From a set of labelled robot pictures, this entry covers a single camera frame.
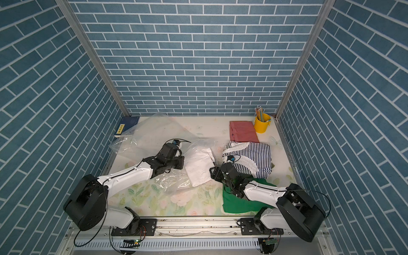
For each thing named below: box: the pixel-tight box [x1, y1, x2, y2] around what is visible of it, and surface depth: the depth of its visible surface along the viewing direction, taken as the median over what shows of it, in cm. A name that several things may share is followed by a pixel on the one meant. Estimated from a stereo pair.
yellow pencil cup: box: [253, 113, 272, 134], surface depth 112 cm
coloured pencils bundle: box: [254, 106, 266, 123], surface depth 107 cm
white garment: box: [184, 147, 216, 187], surface depth 91 cm
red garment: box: [229, 120, 260, 143], surface depth 114 cm
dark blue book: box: [114, 116, 140, 136], surface depth 118 cm
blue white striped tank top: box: [222, 140, 272, 179], surface depth 90 cm
